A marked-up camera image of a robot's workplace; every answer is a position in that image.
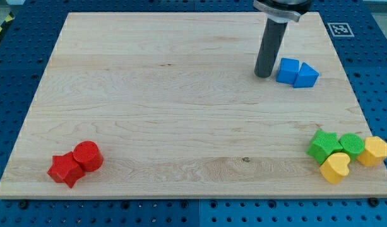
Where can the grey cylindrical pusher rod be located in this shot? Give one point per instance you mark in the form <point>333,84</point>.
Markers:
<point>269,48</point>

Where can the green cylinder block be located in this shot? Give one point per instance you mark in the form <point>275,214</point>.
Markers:
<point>352,145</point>

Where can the blue cube block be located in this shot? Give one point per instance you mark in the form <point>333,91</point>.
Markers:
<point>288,70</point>

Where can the yellow heart block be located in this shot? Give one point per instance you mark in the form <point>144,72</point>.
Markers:
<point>335,168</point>

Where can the red star block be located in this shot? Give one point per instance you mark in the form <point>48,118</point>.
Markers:
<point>65,169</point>

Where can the yellow black hazard tape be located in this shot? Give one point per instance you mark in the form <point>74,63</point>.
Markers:
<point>5,25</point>

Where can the green star block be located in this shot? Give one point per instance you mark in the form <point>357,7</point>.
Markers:
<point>322,145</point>

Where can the light wooden board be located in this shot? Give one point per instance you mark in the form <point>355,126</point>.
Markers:
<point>172,102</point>

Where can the red cylinder block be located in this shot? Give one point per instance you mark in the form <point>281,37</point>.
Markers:
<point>88,156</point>

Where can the yellow hexagon block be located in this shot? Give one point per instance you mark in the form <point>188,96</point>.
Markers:
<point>374,153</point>

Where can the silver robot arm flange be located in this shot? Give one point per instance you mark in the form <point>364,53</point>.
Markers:
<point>283,11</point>

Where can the white fiducial marker tag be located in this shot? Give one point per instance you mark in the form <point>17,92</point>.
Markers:
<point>339,29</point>

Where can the blue triangular prism block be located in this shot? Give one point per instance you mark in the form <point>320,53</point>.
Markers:
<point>306,77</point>

